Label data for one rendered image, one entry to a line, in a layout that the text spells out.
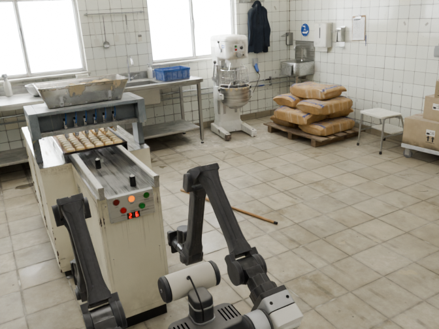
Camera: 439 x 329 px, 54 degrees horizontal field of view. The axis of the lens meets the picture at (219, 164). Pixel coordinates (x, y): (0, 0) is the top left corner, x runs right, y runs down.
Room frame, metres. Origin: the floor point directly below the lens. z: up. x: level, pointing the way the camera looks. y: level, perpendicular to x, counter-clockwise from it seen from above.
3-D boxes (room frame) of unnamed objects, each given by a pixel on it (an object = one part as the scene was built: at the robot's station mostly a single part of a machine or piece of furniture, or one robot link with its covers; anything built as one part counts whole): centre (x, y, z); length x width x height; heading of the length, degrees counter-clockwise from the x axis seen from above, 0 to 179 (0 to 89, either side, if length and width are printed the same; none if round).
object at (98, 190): (2.84, 1.05, 0.87); 2.01 x 0.03 x 0.07; 27
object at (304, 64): (6.74, -1.32, 0.93); 0.99 x 0.38 x 1.09; 28
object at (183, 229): (1.55, 0.15, 0.80); 0.12 x 0.09 x 0.12; 28
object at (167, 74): (5.84, 0.56, 0.95); 0.40 x 0.30 x 0.14; 121
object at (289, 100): (6.07, -1.22, 0.47); 0.72 x 0.42 x 0.17; 118
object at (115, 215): (2.04, 0.47, 0.77); 0.24 x 0.04 x 0.14; 117
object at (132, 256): (2.36, 0.64, 0.45); 0.70 x 0.34 x 0.90; 27
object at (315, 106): (5.57, -1.45, 0.47); 0.72 x 0.42 x 0.17; 123
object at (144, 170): (2.98, 0.79, 0.87); 2.01 x 0.03 x 0.07; 27
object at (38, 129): (2.81, 0.87, 1.01); 0.72 x 0.33 x 0.34; 117
